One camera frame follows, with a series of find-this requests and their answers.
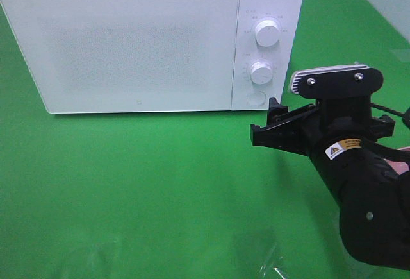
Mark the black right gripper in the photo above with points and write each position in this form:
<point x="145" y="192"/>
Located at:
<point x="311" y="129"/>

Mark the round microwave door button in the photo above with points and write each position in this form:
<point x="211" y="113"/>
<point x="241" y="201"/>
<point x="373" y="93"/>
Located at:
<point x="256" y="98"/>

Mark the pink round plate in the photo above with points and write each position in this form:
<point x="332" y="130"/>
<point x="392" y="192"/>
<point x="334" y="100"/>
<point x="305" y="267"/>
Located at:
<point x="399" y="167"/>

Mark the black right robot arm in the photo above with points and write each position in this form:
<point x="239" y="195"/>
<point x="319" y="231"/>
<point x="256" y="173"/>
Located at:
<point x="373" y="200"/>

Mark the white lower microwave knob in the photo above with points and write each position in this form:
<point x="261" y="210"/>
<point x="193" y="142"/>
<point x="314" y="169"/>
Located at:
<point x="261" y="72"/>

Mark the white microwave knob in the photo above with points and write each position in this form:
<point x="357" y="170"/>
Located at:
<point x="261" y="72"/>
<point x="267" y="32"/>

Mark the white upper microwave knob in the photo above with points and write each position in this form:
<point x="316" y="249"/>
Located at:
<point x="267" y="32"/>

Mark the clear tape piece on table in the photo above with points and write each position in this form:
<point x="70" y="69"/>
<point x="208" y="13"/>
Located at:
<point x="273" y="265"/>

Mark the white microwave oven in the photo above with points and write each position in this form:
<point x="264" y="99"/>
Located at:
<point x="247" y="51"/>

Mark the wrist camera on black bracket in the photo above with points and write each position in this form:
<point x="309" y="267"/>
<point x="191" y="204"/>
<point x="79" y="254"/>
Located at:
<point x="336" y="82"/>

